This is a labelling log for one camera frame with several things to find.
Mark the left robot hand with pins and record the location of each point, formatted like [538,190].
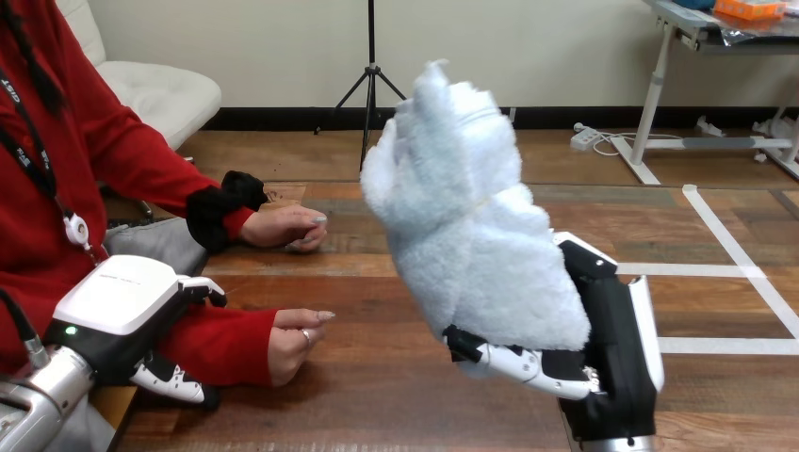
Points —
[118,299]

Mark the white desk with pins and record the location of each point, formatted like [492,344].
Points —
[699,100]

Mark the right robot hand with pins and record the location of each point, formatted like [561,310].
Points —
[615,349]

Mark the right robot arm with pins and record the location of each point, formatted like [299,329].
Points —
[618,445]

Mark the person's hand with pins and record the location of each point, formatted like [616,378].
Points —
[286,227]
[293,342]

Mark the white power strip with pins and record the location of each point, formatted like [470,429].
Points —
[584,138]

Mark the person's body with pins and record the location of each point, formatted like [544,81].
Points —
[50,162]

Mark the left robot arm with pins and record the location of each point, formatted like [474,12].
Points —
[39,399]

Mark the person's forearm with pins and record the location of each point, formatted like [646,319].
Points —
[206,199]
[215,343]

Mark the white towel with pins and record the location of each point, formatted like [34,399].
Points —
[465,224]

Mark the black tripod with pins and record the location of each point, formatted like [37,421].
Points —
[371,81]

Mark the white cushioned chair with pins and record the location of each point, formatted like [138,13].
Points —
[150,81]

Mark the orange thing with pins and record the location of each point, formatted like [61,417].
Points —
[749,8]

